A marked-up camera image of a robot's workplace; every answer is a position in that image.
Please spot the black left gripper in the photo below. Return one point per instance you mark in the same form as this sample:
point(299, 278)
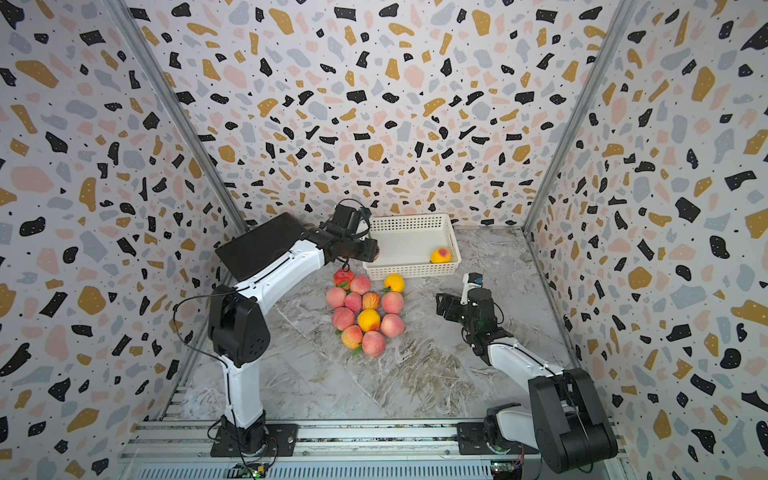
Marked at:
point(370, 250)

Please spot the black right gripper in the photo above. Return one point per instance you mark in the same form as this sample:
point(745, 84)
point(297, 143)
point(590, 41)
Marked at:
point(454, 302)

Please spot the yellow pink peach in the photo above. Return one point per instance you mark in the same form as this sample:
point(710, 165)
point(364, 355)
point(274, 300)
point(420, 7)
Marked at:
point(441, 256)

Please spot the red wrinkled peach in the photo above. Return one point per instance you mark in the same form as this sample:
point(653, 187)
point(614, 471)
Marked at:
point(342, 278)

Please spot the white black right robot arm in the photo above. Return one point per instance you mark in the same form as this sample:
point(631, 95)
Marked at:
point(567, 424)

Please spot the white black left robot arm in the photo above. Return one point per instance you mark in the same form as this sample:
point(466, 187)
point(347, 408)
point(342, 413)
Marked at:
point(238, 329)

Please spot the white perforated plastic basket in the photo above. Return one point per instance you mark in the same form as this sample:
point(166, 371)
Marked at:
point(406, 243)

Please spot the orange wrinkled peach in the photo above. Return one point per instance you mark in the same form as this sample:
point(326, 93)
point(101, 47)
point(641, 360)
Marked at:
point(371, 301)

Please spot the dark pink wrinkled peach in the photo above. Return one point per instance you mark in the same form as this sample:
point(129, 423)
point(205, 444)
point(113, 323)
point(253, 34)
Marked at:
point(354, 302)

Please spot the large pink peach left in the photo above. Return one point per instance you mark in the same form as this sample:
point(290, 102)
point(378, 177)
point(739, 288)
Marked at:
point(335, 297)

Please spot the orange pink front peach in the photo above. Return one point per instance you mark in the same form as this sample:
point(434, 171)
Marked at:
point(352, 337)

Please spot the black ribbed metal case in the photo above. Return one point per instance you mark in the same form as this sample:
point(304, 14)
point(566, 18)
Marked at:
point(255, 250)

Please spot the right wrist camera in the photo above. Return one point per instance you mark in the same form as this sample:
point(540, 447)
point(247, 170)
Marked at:
point(471, 281)

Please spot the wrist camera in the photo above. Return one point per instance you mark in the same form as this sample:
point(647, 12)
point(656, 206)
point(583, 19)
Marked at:
point(471, 281)
point(350, 222)

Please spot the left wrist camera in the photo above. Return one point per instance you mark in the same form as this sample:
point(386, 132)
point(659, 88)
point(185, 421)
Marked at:
point(350, 222)

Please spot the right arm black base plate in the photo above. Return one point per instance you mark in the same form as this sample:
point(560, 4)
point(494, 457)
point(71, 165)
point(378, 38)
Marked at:
point(475, 438)

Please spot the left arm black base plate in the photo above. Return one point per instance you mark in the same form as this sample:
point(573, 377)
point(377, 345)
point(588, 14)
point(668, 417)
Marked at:
point(258, 441)

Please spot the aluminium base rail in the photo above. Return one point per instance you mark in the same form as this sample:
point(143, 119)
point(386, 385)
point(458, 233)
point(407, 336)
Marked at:
point(331, 449)

